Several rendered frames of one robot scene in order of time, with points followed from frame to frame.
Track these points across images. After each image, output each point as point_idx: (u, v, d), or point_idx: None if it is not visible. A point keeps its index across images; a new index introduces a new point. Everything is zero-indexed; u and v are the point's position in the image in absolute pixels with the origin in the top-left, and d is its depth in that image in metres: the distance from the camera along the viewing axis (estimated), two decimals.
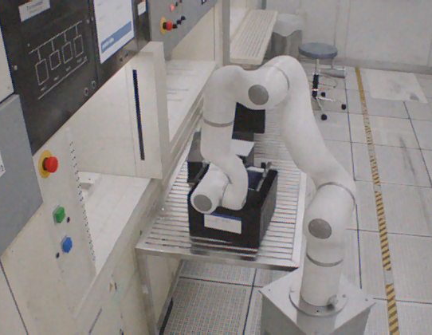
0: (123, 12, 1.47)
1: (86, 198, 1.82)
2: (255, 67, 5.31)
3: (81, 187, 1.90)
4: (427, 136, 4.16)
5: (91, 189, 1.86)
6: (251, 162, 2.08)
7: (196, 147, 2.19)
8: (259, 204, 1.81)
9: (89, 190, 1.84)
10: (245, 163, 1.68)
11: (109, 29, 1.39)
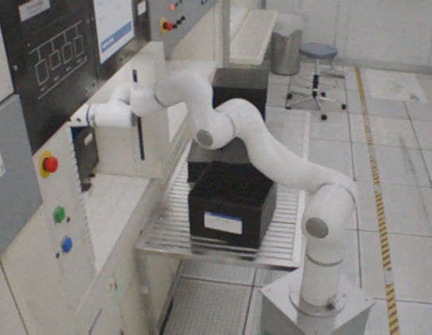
0: (123, 12, 1.47)
1: (86, 198, 1.82)
2: (255, 67, 5.31)
3: (81, 187, 1.90)
4: (427, 136, 4.16)
5: (91, 189, 1.86)
6: (251, 162, 2.08)
7: (196, 147, 2.19)
8: None
9: (89, 190, 1.84)
10: None
11: (109, 29, 1.39)
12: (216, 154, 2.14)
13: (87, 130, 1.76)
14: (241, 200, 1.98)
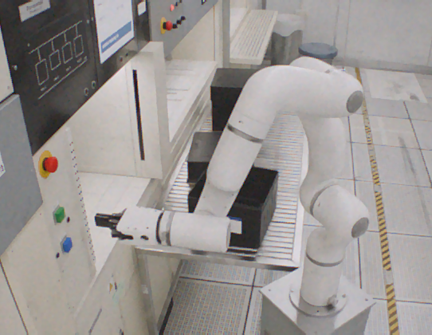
0: (123, 12, 1.47)
1: None
2: (255, 67, 5.31)
3: None
4: (427, 136, 4.16)
5: None
6: None
7: (196, 147, 2.19)
8: None
9: None
10: None
11: (109, 29, 1.39)
12: None
13: None
14: (241, 200, 1.98)
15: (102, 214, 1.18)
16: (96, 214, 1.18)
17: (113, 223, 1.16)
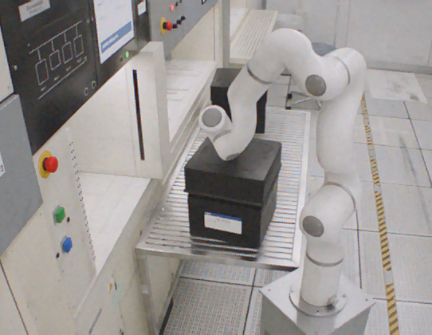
0: (123, 12, 1.47)
1: None
2: None
3: None
4: (427, 136, 4.16)
5: None
6: (261, 179, 1.61)
7: (203, 151, 1.77)
8: None
9: None
10: None
11: (109, 29, 1.39)
12: (222, 163, 1.69)
13: None
14: None
15: None
16: None
17: None
